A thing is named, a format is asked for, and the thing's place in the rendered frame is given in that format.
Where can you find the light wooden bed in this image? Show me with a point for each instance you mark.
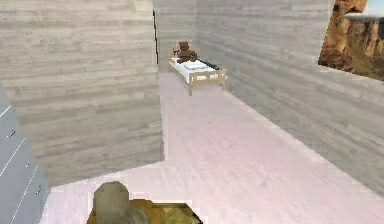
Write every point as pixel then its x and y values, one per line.
pixel 206 77

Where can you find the black long object on bed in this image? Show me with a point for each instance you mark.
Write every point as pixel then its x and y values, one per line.
pixel 210 64

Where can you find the brown teddy bear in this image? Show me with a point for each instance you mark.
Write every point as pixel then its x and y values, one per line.
pixel 184 52

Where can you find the grey-brown rounded statue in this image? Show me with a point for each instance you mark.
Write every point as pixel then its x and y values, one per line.
pixel 111 203

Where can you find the white pillow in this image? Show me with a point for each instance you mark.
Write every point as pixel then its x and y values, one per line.
pixel 195 66

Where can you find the purple patterned cushion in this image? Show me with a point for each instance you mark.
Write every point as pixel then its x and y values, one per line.
pixel 175 52

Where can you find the grey cupboard with white lines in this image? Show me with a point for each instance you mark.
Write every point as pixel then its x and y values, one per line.
pixel 17 166

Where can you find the framed canyon landscape picture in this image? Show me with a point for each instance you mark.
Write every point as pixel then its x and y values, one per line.
pixel 355 40

